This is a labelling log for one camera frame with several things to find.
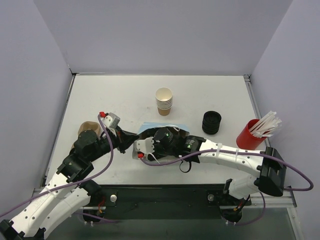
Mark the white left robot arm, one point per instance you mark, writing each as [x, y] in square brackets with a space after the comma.
[70, 187]

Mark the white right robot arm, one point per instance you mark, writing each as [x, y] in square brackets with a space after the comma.
[266, 170]

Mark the stack of brown paper cups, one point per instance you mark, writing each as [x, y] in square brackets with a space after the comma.
[164, 100]

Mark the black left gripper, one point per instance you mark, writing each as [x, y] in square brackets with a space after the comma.
[121, 140]

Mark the light blue paper bag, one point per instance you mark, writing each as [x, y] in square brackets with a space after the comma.
[147, 130]

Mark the stack of black lids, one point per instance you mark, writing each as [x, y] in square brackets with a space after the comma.
[211, 122]

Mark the red plastic cup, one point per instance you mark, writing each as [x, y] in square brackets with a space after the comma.
[246, 140]

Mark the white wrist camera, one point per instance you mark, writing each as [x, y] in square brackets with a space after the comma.
[109, 121]
[144, 146]

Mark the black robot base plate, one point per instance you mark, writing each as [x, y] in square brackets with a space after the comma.
[121, 202]

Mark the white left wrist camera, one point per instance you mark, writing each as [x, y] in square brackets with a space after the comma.
[109, 121]

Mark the brown cardboard cup carrier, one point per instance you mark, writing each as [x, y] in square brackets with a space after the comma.
[87, 127]

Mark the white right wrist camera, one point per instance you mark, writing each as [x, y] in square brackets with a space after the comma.
[144, 146]

